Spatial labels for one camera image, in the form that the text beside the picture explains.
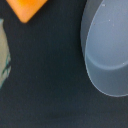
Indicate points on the orange toy bread loaf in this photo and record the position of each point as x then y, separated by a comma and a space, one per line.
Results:
25, 9

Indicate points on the grey frying pan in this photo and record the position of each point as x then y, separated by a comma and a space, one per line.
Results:
104, 42

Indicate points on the beige woven placemat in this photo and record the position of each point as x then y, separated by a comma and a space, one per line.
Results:
5, 57

